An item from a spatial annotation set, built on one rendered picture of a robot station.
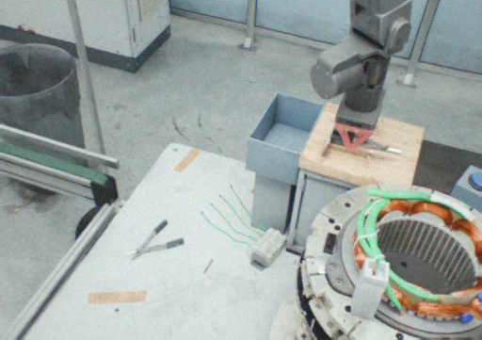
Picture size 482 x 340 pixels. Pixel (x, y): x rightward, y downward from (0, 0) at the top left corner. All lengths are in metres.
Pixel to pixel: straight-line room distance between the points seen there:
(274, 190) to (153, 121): 1.70
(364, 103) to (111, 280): 0.62
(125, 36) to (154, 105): 0.43
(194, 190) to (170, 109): 1.56
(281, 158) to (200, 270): 0.31
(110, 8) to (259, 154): 2.05
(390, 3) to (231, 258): 0.63
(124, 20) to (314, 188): 2.08
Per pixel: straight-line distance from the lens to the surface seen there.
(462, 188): 1.02
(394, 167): 0.96
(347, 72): 0.78
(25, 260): 2.21
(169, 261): 1.12
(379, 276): 0.66
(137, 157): 2.50
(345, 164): 0.94
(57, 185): 1.43
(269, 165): 0.99
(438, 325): 0.73
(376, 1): 0.74
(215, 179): 1.28
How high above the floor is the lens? 1.69
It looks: 43 degrees down
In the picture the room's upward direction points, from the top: 3 degrees clockwise
